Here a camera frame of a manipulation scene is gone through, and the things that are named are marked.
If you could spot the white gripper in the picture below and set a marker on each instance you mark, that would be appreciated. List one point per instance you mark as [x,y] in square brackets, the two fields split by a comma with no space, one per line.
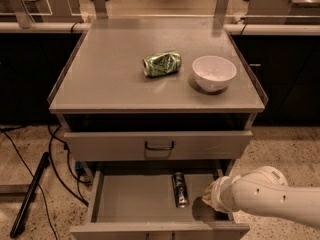
[220,194]

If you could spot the redbull can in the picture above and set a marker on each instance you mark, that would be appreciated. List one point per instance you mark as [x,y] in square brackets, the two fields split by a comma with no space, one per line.
[180,190]

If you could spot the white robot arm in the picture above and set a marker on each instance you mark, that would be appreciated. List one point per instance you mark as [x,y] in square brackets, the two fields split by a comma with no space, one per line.
[265,192]

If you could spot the grey open middle drawer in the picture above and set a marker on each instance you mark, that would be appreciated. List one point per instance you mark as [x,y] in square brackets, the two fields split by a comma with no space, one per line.
[135,201]

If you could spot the grey drawer cabinet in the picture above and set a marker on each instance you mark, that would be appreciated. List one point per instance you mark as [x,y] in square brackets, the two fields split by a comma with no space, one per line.
[104,88]

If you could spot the grey top drawer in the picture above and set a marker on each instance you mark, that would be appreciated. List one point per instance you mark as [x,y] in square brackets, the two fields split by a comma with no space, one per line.
[129,146]

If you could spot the crushed green soda can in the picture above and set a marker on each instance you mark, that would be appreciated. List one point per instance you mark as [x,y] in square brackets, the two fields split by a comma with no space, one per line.
[162,64]

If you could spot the white bowl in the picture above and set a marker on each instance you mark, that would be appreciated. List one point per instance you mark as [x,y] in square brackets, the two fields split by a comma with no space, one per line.
[213,73]

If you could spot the black bar on floor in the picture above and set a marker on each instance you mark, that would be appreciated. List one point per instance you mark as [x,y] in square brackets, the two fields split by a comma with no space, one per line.
[18,225]

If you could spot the dark top drawer handle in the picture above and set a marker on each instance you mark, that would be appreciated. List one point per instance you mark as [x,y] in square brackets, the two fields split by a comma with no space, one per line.
[159,147]

